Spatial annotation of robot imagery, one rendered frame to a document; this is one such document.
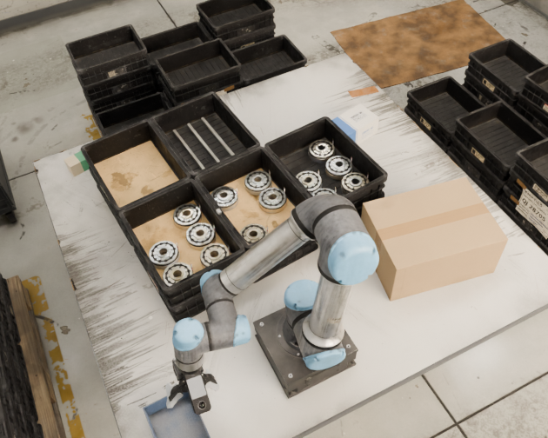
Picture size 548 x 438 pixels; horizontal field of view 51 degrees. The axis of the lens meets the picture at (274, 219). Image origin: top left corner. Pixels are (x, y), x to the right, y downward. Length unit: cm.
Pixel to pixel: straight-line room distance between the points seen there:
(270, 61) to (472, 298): 202
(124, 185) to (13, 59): 262
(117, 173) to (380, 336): 119
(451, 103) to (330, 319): 222
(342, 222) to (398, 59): 302
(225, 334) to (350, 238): 41
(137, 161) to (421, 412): 159
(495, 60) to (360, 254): 256
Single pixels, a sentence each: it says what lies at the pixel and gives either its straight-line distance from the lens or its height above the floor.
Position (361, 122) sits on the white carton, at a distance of 255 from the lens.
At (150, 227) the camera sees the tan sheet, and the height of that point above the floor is 83.
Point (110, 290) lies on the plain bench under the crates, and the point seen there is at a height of 70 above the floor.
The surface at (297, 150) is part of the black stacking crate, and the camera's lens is 236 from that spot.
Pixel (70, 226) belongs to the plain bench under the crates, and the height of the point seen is 70.
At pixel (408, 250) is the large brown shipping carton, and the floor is 90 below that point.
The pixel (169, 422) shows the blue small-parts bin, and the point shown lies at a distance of 193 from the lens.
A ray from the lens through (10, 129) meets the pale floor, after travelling 418.
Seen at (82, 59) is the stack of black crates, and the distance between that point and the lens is 369.
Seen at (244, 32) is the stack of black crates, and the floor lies 50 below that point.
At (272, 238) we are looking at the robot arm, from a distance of 145.
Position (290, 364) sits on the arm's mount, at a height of 80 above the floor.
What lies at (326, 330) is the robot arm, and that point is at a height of 110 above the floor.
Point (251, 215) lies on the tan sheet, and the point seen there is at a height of 83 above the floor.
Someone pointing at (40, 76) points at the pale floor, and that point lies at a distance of 455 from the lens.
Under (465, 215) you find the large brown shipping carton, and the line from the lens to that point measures 211.
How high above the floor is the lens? 248
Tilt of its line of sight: 51 degrees down
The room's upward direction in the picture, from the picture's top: 5 degrees counter-clockwise
